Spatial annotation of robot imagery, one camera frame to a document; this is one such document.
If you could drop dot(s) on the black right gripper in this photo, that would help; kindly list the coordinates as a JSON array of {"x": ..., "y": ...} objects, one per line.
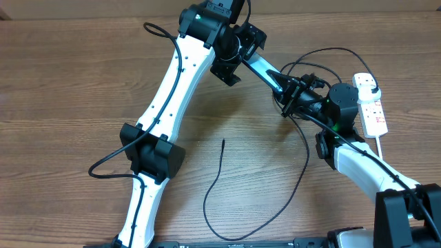
[{"x": 289, "y": 85}]

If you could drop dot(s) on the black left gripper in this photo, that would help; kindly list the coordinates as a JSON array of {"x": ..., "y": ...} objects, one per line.
[{"x": 249, "y": 36}]

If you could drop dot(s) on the blue smartphone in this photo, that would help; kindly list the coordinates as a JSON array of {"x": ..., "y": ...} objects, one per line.
[{"x": 264, "y": 70}]

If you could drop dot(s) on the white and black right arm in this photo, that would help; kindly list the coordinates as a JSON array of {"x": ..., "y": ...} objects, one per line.
[{"x": 407, "y": 213}]

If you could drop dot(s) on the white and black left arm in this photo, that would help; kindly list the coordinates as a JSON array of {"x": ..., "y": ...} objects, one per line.
[{"x": 208, "y": 40}]

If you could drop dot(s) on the white charger adapter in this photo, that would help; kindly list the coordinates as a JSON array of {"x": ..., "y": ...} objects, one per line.
[{"x": 366, "y": 95}]

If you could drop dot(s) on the white power strip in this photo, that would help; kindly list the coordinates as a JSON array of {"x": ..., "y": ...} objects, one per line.
[{"x": 371, "y": 115}]

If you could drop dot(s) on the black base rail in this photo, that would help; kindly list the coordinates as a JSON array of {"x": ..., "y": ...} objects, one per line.
[{"x": 295, "y": 243}]

